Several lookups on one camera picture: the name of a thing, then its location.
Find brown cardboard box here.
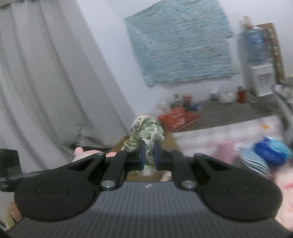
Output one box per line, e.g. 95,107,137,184
113,131,181,182

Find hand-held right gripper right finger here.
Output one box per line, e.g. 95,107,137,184
153,141,231,191

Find pink plush toy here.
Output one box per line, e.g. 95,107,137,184
73,147,117,162

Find light blue towel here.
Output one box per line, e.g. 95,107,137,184
254,137,292,166

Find green patterned cloth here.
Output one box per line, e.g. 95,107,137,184
121,116,165,176

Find pink checked bed sheet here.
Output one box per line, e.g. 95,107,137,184
176,117,293,161

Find clear plastic bag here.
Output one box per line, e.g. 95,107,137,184
218,92,236,104

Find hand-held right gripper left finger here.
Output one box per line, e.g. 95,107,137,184
66,142,146,191

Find red snack bag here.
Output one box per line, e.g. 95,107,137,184
158,107,199,133

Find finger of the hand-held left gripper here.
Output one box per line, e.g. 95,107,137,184
0,149,42,191

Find teal floral wall cloth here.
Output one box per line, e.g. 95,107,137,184
124,0,240,87

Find white curtain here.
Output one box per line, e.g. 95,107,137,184
0,0,135,151

